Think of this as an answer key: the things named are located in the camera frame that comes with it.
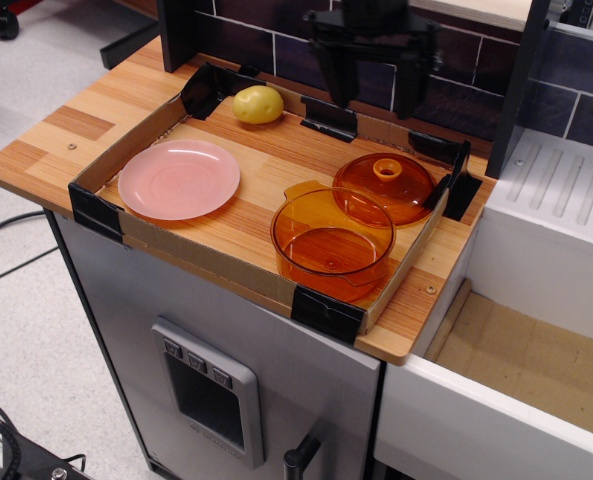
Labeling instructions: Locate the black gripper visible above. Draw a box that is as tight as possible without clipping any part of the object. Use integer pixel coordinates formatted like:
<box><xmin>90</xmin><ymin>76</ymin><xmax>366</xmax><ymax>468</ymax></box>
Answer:
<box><xmin>304</xmin><ymin>1</ymin><xmax>440</xmax><ymax>119</ymax></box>

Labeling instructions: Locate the orange transparent pot lid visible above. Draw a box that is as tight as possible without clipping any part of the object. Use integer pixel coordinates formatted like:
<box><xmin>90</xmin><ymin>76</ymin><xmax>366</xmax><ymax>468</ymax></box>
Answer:
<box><xmin>333</xmin><ymin>153</ymin><xmax>436</xmax><ymax>226</ymax></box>

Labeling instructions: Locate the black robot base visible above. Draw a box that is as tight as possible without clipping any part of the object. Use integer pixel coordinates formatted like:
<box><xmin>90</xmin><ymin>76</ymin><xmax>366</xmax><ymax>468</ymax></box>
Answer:
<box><xmin>0</xmin><ymin>408</ymin><xmax>90</xmax><ymax>480</ymax></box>

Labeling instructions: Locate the orange transparent pot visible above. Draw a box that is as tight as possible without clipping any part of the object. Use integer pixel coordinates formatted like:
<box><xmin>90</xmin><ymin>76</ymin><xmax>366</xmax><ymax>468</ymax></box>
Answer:
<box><xmin>270</xmin><ymin>181</ymin><xmax>396</xmax><ymax>302</ymax></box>

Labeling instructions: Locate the yellow toy potato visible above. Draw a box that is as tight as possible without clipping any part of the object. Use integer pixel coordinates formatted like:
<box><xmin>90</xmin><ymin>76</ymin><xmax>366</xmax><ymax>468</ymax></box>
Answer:
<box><xmin>232</xmin><ymin>85</ymin><xmax>284</xmax><ymax>125</ymax></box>

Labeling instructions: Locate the cardboard fence with black tape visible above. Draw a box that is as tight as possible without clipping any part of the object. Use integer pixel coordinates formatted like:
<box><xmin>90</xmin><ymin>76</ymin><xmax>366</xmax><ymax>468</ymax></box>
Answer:
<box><xmin>68</xmin><ymin>59</ymin><xmax>494</xmax><ymax>363</ymax></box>

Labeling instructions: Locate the pink plastic plate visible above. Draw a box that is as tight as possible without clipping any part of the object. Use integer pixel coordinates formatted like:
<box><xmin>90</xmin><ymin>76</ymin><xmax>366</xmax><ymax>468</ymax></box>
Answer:
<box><xmin>118</xmin><ymin>140</ymin><xmax>241</xmax><ymax>221</ymax></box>

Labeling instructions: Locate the white toy sink unit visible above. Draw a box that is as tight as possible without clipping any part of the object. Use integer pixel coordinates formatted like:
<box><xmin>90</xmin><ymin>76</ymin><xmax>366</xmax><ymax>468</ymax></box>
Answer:
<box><xmin>374</xmin><ymin>130</ymin><xmax>593</xmax><ymax>479</ymax></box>

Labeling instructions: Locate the grey toy dishwasher cabinet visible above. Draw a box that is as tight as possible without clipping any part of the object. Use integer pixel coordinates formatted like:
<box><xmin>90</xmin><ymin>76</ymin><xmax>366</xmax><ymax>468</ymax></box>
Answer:
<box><xmin>48</xmin><ymin>214</ymin><xmax>382</xmax><ymax>479</ymax></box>

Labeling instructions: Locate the black caster wheel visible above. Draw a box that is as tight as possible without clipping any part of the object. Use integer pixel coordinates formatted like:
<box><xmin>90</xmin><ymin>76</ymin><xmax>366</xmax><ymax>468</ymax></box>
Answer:
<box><xmin>0</xmin><ymin>0</ymin><xmax>20</xmax><ymax>41</ymax></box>

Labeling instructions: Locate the black metal frame bar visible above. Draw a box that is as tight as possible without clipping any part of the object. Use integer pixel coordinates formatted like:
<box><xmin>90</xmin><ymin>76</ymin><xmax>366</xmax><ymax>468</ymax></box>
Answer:
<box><xmin>100</xmin><ymin>22</ymin><xmax>160</xmax><ymax>70</ymax></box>

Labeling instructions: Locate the black floor cable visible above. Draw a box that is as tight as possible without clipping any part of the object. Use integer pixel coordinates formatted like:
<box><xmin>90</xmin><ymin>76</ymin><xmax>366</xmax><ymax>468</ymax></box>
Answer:
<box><xmin>0</xmin><ymin>210</ymin><xmax>60</xmax><ymax>286</ymax></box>

